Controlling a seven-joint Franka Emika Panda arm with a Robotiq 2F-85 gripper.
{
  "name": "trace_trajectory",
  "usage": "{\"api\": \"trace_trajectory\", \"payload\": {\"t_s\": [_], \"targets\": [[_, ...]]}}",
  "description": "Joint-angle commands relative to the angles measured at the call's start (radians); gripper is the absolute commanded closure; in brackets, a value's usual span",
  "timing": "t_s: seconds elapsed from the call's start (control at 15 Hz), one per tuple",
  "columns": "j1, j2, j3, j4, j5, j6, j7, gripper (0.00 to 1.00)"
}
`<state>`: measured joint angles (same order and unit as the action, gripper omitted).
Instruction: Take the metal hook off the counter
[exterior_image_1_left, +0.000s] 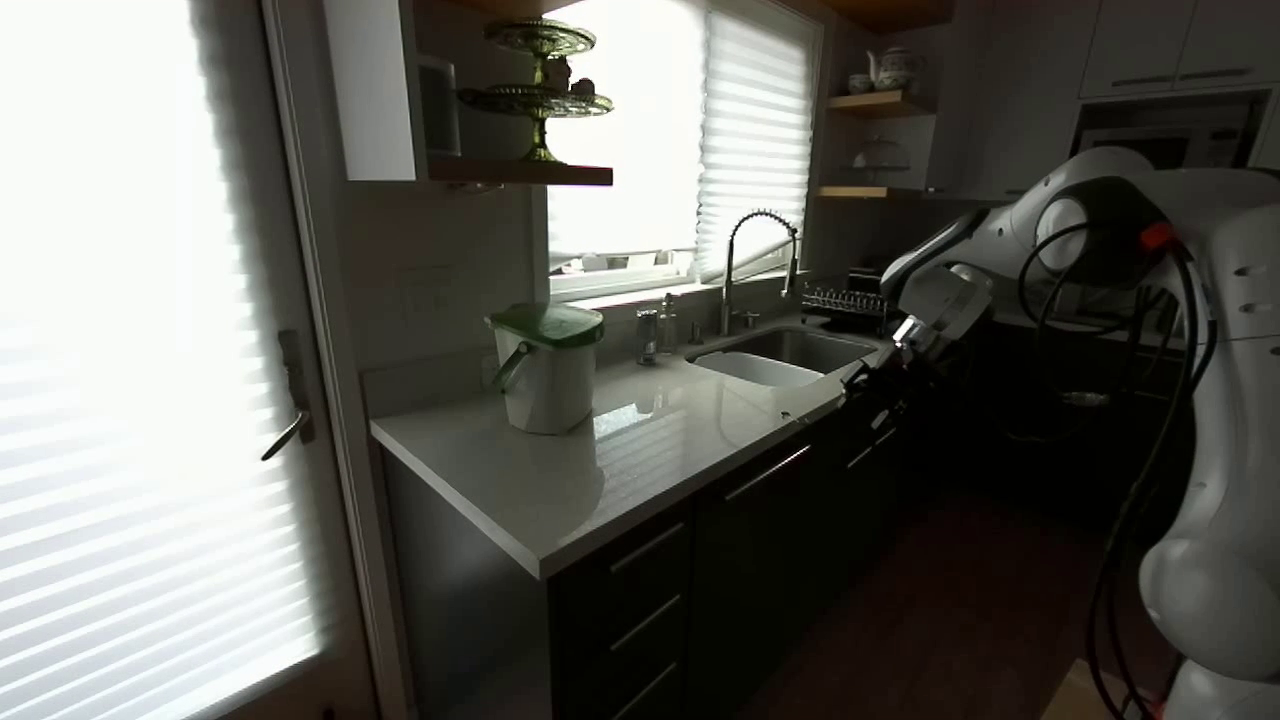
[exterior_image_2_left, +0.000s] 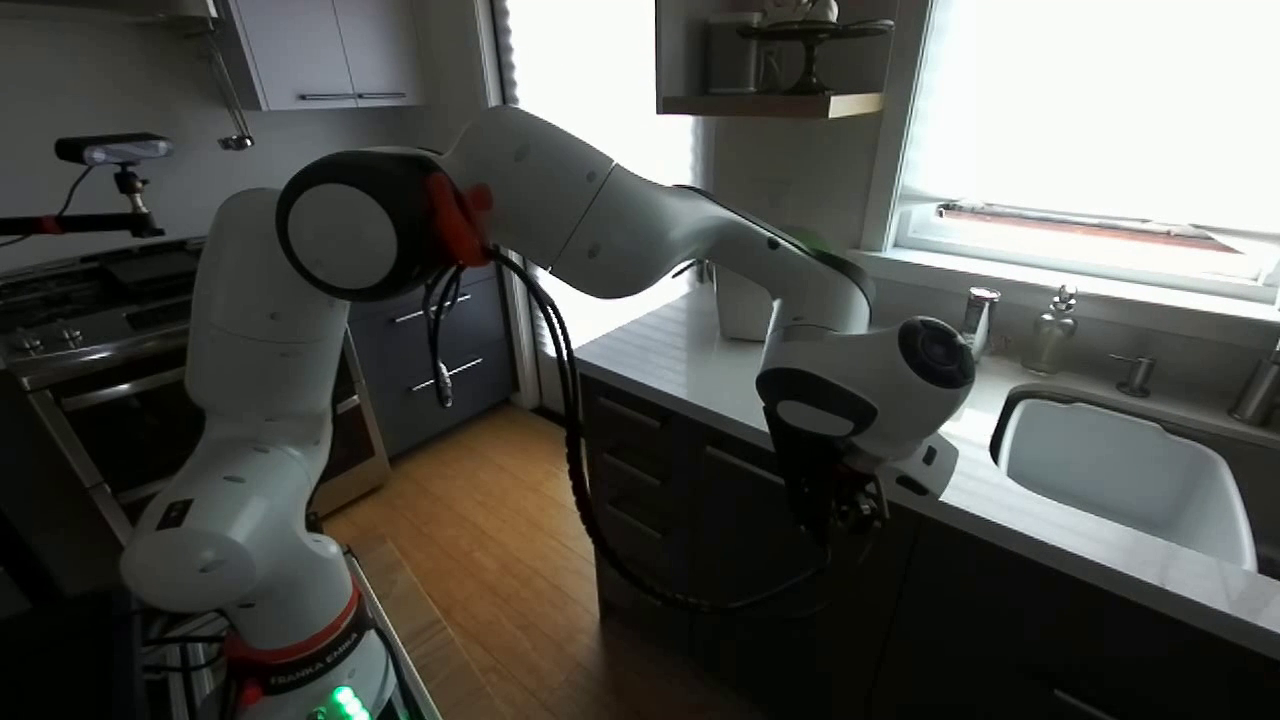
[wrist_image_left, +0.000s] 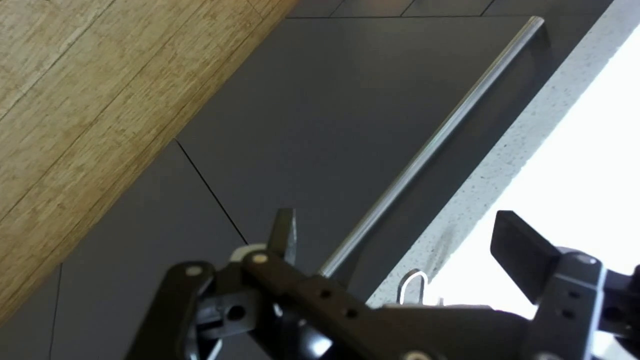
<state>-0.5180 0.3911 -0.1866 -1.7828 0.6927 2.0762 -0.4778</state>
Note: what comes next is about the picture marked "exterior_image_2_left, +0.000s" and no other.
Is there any small chrome sink fitting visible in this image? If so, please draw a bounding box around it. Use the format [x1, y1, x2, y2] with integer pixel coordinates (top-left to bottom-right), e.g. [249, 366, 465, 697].
[1115, 350, 1160, 398]

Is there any white kitchen sink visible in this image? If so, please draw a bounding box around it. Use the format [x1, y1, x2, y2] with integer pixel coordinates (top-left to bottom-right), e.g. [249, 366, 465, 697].
[989, 379, 1263, 574]

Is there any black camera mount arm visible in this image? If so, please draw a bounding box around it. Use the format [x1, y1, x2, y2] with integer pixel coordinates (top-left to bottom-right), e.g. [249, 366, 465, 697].
[0, 160, 170, 246]

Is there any wall shelf unit wooden board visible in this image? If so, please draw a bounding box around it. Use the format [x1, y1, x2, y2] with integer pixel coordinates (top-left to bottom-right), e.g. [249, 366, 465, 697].
[651, 0, 894, 122]

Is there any grey stereo camera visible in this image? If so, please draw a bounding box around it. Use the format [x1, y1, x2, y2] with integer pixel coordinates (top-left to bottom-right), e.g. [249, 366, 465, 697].
[50, 128, 176, 173]

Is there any long silver cabinet handle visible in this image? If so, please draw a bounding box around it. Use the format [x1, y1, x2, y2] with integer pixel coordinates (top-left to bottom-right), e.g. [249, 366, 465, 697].
[698, 441, 792, 499]

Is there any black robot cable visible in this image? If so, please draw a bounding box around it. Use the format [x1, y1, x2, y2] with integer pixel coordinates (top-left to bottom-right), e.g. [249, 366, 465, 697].
[418, 250, 855, 616]

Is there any dark kitchen counter cabinet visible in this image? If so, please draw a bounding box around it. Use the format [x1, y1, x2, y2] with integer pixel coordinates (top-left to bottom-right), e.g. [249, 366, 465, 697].
[583, 377, 1280, 720]

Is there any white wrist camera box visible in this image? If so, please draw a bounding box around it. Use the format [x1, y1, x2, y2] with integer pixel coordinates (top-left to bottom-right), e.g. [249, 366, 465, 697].
[889, 432, 965, 499]

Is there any white wall cabinet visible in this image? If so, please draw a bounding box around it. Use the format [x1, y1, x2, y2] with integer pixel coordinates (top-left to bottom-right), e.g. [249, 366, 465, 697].
[214, 0, 428, 114]

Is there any chrome soap dispenser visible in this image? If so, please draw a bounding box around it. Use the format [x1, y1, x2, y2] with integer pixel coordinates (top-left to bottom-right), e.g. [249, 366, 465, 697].
[956, 283, 1005, 362]

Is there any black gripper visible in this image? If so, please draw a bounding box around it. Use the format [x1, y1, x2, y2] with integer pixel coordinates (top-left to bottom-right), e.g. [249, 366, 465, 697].
[777, 432, 883, 548]

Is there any sink faucet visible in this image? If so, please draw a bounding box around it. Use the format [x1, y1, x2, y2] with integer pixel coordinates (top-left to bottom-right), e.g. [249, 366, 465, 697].
[1019, 279, 1084, 377]

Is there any black steel gas stove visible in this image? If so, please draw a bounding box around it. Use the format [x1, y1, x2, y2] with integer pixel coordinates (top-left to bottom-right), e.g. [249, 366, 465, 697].
[0, 232, 393, 597]

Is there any small framed picture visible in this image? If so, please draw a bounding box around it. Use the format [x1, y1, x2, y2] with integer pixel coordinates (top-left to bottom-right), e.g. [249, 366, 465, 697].
[705, 21, 760, 97]

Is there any kitchen window with blind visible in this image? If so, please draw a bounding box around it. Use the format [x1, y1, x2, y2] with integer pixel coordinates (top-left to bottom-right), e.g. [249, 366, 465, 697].
[889, 0, 1280, 309]

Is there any silver drawer handle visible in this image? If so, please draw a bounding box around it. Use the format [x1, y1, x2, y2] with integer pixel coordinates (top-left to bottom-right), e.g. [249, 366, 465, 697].
[405, 350, 489, 398]
[389, 291, 481, 330]

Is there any glass door with blinds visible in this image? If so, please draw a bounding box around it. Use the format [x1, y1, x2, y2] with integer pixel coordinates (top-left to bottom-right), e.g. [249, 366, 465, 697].
[493, 0, 705, 350]

